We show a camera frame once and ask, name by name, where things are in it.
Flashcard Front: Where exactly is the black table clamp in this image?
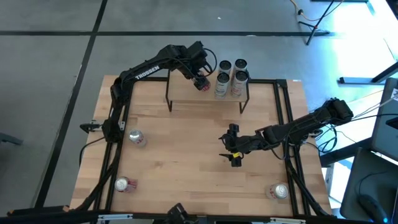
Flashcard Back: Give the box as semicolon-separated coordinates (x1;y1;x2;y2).
79;123;103;134

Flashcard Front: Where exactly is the red cola can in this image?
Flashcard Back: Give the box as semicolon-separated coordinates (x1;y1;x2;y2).
198;72;212;93
114;176;138;193

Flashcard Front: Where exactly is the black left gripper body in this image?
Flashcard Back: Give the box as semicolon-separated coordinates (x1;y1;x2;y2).
178;41;210;80

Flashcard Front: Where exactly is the black orange bar clamp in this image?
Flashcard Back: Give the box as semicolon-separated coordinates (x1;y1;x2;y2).
6;204;72;218

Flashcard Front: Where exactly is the grey chair leg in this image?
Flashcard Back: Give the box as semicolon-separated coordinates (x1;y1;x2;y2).
0;132;24;146

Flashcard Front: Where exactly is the black tripod stand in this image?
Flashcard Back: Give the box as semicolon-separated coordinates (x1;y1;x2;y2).
297;0;336;47

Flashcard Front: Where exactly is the black computer mouse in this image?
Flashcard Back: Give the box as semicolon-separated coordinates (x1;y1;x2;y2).
357;194;389;224

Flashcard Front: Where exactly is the yellow floor cable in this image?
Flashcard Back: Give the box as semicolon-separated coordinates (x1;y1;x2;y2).
289;0;318;23

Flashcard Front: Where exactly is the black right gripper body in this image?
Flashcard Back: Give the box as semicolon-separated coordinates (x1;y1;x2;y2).
229;123;267;168

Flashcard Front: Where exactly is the white and red soda can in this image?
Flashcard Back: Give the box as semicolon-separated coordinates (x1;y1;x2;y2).
266;182;289;200

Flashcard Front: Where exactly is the grey desk top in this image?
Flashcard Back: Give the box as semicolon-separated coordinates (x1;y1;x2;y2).
339;147;398;224

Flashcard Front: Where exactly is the black coiled cable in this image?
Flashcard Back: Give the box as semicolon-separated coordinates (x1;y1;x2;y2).
318;126;340;154

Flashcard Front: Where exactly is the silver soda can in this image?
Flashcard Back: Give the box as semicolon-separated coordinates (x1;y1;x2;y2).
128;129;147;148

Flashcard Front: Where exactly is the black desk foot bar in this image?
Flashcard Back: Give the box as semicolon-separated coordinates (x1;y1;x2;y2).
338;62;398;85
319;136;374;167

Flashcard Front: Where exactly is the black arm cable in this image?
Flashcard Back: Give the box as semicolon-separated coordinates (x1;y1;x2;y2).
78;136;108;167

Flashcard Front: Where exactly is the black camera device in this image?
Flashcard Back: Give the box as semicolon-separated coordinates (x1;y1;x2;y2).
166;202;195;224

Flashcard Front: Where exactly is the white Celsius can black lid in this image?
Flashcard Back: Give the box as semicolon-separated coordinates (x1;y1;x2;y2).
214;72;231;100
233;58;249;75
230;70;249;99
218;60;233;77

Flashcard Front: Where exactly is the wooden shelf black metal frame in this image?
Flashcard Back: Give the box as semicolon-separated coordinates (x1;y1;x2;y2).
164;63;251;114

